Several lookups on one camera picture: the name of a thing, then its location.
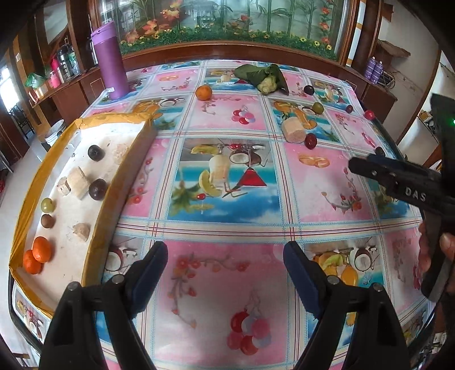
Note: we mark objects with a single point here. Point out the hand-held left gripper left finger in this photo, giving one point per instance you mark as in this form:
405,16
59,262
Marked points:
149,284

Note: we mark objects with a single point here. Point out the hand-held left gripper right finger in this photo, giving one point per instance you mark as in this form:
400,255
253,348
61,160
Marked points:
302,281

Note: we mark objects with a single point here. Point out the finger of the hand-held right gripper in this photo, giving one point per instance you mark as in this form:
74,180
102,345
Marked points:
416,169
408,192

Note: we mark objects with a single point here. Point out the white foam tray yellow tape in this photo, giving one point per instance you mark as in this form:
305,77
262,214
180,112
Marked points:
71,213

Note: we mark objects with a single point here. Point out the dark purple plum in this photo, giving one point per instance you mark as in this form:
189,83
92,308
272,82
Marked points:
95,153
308,89
97,188
379,151

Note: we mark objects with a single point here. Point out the orange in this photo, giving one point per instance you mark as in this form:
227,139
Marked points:
31,262
42,249
203,92

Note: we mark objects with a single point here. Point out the brown round fruit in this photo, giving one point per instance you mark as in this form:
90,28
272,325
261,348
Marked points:
47,221

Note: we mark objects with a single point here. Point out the green grape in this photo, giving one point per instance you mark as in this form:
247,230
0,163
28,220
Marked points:
47,205

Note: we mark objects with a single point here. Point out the small banana piece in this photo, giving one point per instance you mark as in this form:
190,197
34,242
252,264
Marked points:
64,186

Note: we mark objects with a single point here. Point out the person's right hand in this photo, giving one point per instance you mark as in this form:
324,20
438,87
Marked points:
447,246

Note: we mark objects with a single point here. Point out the red cherry tomato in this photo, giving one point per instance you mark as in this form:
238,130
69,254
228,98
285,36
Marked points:
369,114

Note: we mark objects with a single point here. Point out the printed fruit tablecloth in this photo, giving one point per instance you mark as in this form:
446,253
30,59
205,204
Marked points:
248,220

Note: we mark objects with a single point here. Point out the dark red plum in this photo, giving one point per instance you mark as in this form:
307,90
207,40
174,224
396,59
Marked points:
310,140

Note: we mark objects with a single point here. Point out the green round fruit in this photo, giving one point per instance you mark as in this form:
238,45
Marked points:
317,107

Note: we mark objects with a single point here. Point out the cardboard piece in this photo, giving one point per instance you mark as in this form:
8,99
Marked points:
391,48

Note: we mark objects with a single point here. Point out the beige bread block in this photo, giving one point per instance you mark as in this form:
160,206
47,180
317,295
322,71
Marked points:
294,128

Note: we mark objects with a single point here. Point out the white rolled board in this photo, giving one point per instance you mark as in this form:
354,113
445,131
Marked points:
359,30

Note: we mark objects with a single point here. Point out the leaf-wrapped cauliflower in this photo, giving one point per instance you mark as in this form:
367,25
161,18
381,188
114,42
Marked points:
263,78

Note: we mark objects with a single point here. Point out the white bucket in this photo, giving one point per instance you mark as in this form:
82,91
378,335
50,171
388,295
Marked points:
55,130

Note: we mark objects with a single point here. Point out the wooden chair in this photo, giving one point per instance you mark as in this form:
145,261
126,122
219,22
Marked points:
21,121

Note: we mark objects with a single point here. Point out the wooden shelf cabinet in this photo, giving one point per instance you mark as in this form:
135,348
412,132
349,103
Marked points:
53,92

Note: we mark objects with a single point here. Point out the purple thermos bottle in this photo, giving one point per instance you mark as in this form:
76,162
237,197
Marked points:
112,64

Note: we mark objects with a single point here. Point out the pink bottle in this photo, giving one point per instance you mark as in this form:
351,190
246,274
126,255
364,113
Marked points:
54,76

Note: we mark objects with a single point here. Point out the green bag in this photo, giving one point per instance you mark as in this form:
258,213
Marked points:
33,80

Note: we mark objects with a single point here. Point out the green bottle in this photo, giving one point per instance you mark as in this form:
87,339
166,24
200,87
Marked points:
74,61

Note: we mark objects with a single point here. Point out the steel thermos flask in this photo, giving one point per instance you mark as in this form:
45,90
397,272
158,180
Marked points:
64,63

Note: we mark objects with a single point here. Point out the bamboo flower glass panel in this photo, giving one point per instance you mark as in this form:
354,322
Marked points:
227,25

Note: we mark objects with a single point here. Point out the dark thermos flask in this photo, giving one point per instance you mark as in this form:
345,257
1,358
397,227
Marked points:
91,52

